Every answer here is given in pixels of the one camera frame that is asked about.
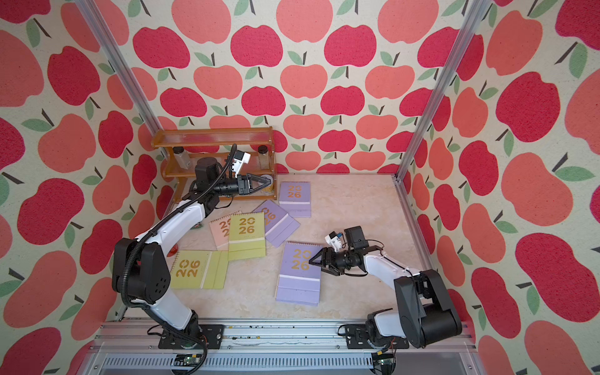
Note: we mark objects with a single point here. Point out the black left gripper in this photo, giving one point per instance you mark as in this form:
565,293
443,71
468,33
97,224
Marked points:
244,188

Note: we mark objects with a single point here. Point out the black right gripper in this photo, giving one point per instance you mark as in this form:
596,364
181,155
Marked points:
323,262

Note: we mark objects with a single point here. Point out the purple calendar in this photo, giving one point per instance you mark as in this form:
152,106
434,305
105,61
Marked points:
298,281
295,198
295,303
279,224

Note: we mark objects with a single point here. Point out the green calendar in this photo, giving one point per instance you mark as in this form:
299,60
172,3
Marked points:
247,236
195,269

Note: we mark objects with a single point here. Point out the pink calendar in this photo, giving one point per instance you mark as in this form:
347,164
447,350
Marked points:
220,231

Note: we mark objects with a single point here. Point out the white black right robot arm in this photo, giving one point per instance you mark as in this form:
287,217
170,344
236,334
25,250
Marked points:
424,313

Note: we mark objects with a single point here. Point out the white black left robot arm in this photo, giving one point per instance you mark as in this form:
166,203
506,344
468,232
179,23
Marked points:
140,273

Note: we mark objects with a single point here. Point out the glass jar right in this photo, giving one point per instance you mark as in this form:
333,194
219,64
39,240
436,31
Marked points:
264,157

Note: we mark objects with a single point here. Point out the glass jar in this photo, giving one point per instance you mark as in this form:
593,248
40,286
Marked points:
264,157
182,157

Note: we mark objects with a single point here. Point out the orange wooden shelf rack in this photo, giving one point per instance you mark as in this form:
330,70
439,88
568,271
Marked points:
217,143

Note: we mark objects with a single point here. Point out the glass jar left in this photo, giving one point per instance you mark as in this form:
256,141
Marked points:
182,157

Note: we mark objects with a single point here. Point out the red cola can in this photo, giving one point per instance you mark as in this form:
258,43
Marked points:
173,251

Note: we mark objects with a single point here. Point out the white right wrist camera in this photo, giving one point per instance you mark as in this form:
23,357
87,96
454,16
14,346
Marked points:
335,241

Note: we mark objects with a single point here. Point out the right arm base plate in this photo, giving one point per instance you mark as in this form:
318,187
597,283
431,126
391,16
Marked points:
366,336

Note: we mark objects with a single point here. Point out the aluminium frame rail front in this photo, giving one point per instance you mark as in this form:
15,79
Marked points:
269,346

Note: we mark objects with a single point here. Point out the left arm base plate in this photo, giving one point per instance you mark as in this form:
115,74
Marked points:
200,336

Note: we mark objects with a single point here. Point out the aluminium post left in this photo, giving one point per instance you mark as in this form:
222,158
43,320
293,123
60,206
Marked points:
108,43

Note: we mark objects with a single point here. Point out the aluminium post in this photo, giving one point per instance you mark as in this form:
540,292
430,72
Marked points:
464,37
108,43

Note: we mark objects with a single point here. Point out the aluminium post right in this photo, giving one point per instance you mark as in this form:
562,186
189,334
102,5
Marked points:
464,37

